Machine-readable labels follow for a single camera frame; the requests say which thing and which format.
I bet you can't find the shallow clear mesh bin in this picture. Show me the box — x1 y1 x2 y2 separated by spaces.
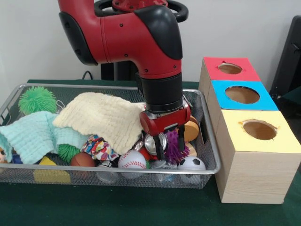
0 84 222 190

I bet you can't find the small soccer ball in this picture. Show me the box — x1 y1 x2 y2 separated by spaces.
178 157 206 172

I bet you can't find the black upright panel stand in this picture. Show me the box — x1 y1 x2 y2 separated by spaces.
270 16 301 106

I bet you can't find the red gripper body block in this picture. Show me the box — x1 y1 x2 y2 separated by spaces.
140 105 191 137

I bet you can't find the mint green waffle cloth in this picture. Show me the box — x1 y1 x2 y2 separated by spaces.
0 111 90 164

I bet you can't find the wooden box with three holes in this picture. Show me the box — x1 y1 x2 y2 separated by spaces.
198 56 301 204

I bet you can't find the small doll figure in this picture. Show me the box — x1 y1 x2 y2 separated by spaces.
0 146 12 164

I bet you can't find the small baseball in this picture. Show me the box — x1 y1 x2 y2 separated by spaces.
118 150 147 170

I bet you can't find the brown wooden yo-yo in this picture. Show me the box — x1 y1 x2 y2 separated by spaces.
183 115 200 143

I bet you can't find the cream yellow waffle cloth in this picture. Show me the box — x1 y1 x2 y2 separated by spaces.
53 92 147 156

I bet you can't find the green spiky rubber ball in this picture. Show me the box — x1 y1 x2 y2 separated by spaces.
18 86 58 115

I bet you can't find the dark green table cloth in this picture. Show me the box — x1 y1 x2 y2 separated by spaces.
0 79 301 226

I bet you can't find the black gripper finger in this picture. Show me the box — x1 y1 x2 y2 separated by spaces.
177 125 186 151
154 134 165 161

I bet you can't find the small green spiky ball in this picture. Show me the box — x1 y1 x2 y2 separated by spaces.
57 144 81 164

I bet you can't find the silver red drink can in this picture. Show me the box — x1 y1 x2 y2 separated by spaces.
143 133 168 157

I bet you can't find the multicoloured patterned fabric ball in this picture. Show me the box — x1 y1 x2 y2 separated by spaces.
81 134 121 161

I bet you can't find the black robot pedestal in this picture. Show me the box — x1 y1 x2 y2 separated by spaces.
94 0 190 81

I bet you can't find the yellow toy block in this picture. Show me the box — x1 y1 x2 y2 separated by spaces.
33 156 71 184

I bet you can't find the brown rubber ball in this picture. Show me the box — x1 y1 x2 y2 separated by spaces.
71 152 97 168

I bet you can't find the purple spiky ball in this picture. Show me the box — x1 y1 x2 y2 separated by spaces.
165 129 191 164

